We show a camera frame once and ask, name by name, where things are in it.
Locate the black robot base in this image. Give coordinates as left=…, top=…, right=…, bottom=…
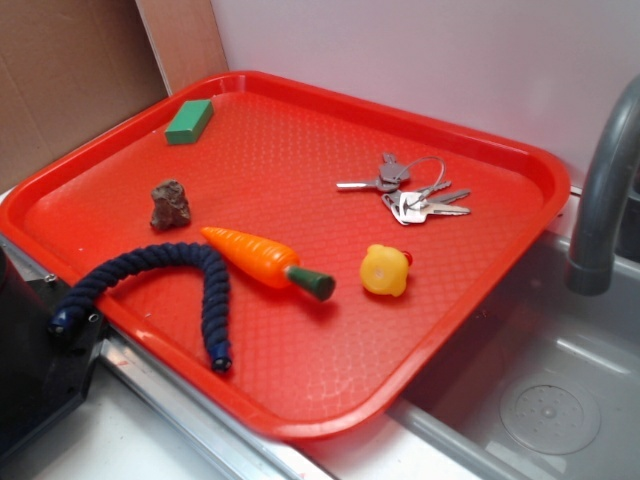
left=1, top=252, right=106, bottom=463

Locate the green rectangular block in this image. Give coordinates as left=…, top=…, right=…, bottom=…
left=164, top=99, right=214, bottom=145

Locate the red plastic tray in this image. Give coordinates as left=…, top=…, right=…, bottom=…
left=1, top=72, right=570, bottom=440

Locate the orange toy carrot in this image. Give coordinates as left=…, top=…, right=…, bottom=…
left=200, top=227, right=336, bottom=301

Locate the yellow rubber duck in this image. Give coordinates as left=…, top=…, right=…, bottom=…
left=359, top=244, right=413, bottom=297

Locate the silver key bunch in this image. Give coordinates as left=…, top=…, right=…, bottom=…
left=336, top=152, right=471, bottom=226

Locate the brown rock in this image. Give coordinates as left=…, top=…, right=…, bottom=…
left=150, top=179, right=192, bottom=231

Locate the grey toy sink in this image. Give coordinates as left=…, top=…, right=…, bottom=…
left=304, top=234, right=639, bottom=479

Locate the grey toy faucet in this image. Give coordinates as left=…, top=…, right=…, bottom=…
left=565, top=78, right=639, bottom=296

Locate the brown cardboard panel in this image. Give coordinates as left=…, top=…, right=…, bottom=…
left=1, top=1, right=228, bottom=191

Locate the navy blue rope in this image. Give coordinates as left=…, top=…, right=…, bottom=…
left=47, top=241, right=235, bottom=374

